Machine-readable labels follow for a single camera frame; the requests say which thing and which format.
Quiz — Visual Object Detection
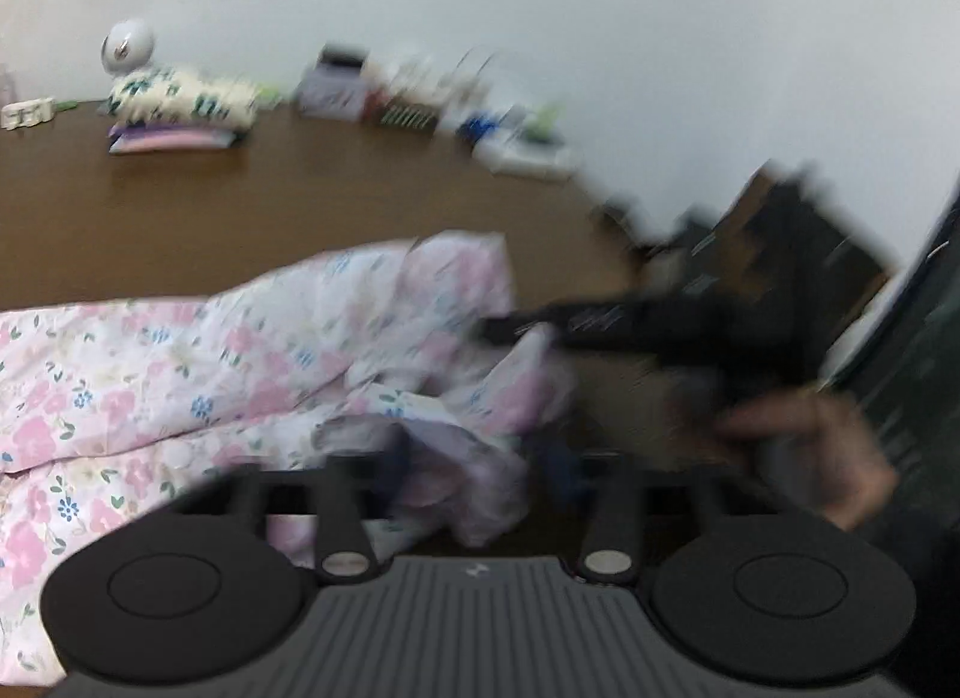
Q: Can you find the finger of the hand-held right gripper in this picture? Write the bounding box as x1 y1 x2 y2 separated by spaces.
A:
476 306 560 348

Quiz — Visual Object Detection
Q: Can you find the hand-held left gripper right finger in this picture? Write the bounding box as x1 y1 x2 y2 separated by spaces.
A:
544 443 788 586

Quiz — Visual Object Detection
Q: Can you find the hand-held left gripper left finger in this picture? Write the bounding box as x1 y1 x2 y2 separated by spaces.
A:
184 443 413 586

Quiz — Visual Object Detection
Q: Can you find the pink floral white garment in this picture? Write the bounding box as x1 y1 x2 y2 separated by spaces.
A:
0 231 578 688

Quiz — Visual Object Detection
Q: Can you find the cream green-floral dress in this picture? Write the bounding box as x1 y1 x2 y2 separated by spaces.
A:
103 64 260 129

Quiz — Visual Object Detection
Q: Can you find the person's right hand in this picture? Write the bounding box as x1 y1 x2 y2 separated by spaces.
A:
712 394 901 530

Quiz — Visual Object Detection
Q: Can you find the white storage box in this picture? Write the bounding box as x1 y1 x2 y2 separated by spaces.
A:
465 101 584 181

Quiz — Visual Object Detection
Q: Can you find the white round desk lamp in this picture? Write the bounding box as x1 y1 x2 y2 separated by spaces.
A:
100 19 157 78

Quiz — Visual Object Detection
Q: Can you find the white power strip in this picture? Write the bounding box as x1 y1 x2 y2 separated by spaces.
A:
0 96 57 131

